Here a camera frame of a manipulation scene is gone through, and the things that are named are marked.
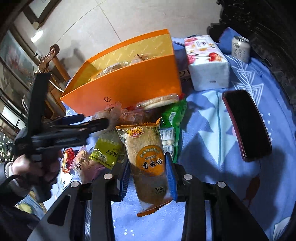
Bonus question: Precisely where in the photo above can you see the floral tissue pack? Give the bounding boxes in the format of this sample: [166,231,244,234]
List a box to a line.
[184,35,230,91]

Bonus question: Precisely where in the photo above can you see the green snack packet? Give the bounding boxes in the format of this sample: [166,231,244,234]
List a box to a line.
[159,99,187,163]

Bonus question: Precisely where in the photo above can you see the green yellow cracker packet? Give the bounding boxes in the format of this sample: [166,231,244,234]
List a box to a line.
[90,128,125,170]

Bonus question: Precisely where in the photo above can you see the pink biscuit bag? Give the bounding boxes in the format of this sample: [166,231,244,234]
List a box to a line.
[71,146,105,184]

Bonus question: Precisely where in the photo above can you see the framed red painting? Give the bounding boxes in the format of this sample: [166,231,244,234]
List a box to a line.
[1,31,37,88]

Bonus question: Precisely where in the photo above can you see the dark carved wooden sofa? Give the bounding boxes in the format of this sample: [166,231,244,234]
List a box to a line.
[207,1,295,105]

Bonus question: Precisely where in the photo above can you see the carved wooden chair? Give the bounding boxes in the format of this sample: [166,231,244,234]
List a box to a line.
[35,44,70,118]

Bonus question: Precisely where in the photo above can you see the dark framed picture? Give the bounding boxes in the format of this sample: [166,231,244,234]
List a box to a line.
[23,0,60,30]

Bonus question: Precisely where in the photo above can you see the black smartphone red case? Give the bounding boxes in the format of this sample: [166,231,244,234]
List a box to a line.
[222,90,272,162]

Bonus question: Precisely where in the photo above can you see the white drink can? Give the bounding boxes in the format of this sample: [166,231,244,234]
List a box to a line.
[231,36,251,63]

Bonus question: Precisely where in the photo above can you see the orange cardboard box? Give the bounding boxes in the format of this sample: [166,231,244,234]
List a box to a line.
[60,29,182,116]

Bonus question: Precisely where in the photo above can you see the orange rice cake packet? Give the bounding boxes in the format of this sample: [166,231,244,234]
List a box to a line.
[115,120,172,217]

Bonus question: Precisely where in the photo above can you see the sandwich cracker packet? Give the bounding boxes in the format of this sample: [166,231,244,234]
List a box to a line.
[91,103,144,129]

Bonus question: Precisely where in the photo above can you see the red snack packet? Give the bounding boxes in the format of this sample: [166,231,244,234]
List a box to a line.
[62,148,75,173]

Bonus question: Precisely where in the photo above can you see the blue patterned tablecloth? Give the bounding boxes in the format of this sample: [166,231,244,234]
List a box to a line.
[111,28,295,240]

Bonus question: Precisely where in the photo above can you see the person's left hand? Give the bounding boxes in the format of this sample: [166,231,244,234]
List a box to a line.
[11,150,62,184]

